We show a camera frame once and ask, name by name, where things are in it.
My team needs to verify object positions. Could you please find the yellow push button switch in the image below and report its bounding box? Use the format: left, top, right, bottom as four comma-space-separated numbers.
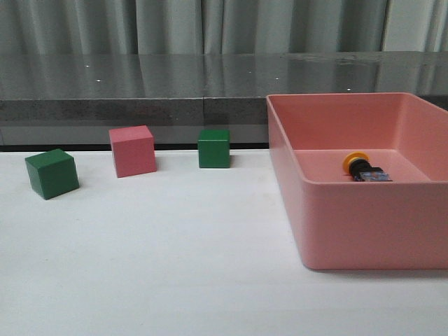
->
342, 151, 392, 182

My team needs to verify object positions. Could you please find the right green cube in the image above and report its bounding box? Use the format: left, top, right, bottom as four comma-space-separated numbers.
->
197, 129, 230, 168

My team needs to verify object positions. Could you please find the green cube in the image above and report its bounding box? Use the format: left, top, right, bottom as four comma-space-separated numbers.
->
197, 129, 230, 168
24, 148, 80, 200

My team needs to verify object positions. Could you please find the pink cube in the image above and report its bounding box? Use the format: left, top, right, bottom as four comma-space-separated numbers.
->
108, 125, 157, 178

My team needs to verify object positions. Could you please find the pink plastic bin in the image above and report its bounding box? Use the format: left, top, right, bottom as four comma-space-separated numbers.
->
267, 92, 447, 270

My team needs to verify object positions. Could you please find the grey glossy bench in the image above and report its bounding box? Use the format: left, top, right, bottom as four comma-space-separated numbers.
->
1, 51, 447, 151

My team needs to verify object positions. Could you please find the left green cube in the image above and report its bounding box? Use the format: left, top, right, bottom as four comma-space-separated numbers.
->
24, 148, 80, 200

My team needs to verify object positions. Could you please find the grey curtain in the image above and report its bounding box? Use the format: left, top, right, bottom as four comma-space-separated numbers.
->
1, 1, 447, 55

